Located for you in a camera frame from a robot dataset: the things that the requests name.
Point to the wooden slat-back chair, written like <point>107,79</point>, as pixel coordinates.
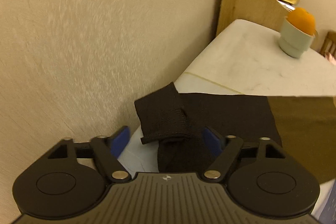
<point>329,44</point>

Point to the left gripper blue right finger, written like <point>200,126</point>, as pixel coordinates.
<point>213,140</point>

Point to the pale green cup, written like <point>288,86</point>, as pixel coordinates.
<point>293,41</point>

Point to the white blue patterned tablecloth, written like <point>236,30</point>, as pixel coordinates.
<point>248,182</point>

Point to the olive brown patchwork sweater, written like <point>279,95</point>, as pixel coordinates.
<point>303,126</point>

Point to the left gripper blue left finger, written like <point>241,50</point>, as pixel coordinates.
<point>119,140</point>

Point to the orange fruit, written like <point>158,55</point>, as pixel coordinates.
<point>302,20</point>

